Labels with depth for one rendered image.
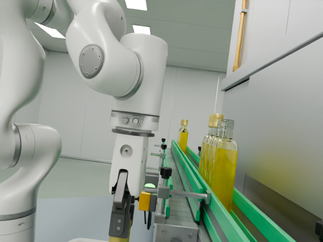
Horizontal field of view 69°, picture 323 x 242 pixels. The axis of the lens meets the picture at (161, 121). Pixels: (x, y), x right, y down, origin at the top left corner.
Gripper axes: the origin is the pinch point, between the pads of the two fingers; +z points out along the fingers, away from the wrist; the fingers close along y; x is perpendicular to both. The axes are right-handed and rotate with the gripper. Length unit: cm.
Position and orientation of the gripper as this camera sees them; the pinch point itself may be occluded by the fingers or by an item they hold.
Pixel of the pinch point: (122, 219)
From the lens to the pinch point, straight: 44.7
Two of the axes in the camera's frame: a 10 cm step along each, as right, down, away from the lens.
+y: 0.4, 0.2, 10.0
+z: -1.2, 9.9, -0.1
